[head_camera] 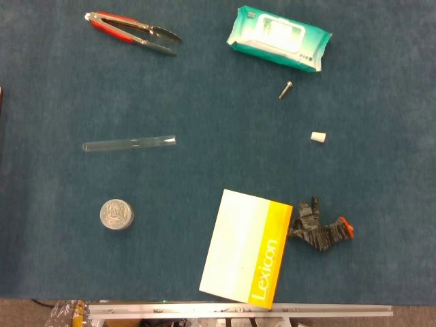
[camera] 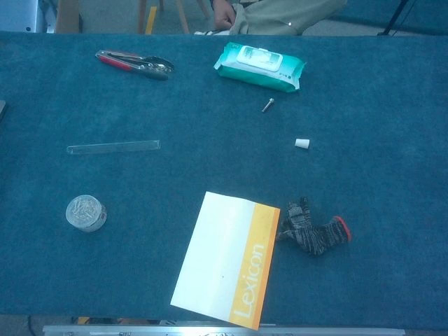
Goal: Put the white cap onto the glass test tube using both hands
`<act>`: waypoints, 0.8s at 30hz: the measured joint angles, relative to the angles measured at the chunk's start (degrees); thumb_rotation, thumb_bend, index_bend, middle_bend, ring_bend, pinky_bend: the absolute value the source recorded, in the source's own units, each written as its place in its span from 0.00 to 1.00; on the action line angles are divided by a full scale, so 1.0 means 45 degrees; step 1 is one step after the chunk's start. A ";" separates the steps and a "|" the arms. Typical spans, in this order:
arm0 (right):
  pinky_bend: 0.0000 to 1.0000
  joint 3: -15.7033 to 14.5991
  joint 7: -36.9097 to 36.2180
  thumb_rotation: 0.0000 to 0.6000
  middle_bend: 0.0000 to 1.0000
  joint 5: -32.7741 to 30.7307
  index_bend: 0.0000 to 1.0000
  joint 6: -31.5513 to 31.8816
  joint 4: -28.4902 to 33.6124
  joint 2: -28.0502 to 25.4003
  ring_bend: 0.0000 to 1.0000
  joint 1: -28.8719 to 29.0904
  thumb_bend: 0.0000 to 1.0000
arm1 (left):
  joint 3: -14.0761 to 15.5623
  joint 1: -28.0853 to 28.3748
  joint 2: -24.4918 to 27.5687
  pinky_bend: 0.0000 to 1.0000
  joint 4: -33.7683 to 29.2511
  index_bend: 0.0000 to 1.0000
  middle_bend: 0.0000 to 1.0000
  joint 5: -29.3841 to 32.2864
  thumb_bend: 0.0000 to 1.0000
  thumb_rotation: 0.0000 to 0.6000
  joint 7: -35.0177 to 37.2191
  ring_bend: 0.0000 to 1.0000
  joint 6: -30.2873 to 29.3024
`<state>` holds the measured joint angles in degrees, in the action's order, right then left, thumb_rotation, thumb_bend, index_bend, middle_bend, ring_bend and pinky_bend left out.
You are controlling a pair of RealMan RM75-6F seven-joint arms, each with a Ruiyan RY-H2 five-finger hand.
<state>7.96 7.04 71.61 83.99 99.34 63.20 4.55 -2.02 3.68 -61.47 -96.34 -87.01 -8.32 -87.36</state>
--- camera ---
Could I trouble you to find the aluminium profile rail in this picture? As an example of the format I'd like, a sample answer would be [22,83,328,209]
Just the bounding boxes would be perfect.
[42,324,406,336]

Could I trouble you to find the seated person in khaki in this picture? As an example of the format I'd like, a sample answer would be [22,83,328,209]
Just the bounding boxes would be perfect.
[194,0,348,36]

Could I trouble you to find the red-handled metal tongs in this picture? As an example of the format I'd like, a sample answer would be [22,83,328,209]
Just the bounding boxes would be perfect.
[94,49,175,81]

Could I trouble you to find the green wet wipes pack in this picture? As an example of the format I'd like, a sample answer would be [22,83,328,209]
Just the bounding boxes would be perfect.
[213,41,307,93]

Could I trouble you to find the brown cardboard box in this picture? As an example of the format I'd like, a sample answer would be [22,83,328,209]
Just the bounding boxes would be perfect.
[55,0,84,34]

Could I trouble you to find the clear glass test tube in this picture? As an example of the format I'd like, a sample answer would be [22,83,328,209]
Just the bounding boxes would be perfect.
[66,139,161,155]

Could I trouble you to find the silver metal cabinet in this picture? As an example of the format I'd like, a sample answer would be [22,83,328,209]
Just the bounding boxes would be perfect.
[0,0,59,33]

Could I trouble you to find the black tripod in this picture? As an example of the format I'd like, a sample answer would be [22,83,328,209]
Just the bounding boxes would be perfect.
[377,0,410,36]

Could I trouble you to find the white yellow Lexicon book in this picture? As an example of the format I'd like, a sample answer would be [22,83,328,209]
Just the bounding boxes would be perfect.
[169,190,281,330]

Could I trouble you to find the wooden stool legs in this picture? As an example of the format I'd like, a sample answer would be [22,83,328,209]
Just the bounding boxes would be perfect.
[136,0,211,35]

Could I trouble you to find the grey knit work glove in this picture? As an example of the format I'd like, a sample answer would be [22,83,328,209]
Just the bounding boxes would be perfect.
[276,195,353,258]

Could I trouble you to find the round clear pin container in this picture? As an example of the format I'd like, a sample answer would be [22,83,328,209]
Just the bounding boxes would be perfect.
[65,194,108,233]

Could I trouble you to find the teal felt table cover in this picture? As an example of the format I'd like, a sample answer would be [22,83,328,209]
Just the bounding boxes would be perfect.
[0,30,448,321]

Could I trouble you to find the yellow floor tape strip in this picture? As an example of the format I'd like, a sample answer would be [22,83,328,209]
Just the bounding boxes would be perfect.
[145,6,158,35]

